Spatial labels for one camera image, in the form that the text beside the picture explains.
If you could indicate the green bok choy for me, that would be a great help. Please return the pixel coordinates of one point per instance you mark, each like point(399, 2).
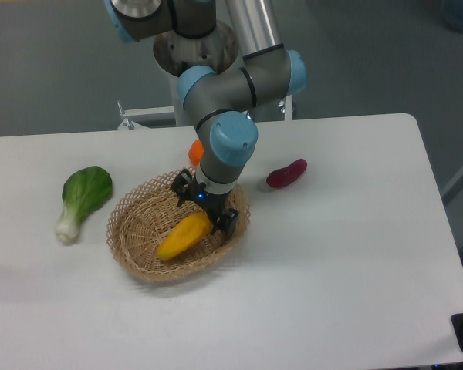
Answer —
point(84, 192)

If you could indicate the white metal base frame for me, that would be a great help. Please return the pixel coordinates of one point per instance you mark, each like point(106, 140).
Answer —
point(165, 116)

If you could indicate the orange tangerine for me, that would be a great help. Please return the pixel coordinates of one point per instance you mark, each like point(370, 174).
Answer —
point(196, 152)

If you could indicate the purple sweet potato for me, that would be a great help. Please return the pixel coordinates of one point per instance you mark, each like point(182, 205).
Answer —
point(287, 175)

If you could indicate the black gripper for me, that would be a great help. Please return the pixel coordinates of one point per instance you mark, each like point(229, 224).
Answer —
point(186, 188)

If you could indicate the woven wicker basket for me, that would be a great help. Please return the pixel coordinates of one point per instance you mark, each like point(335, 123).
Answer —
point(147, 214)

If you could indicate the yellow mango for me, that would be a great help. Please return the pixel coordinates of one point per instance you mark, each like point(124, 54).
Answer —
point(184, 235)

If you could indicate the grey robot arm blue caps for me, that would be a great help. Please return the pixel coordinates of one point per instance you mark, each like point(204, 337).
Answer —
point(218, 81)

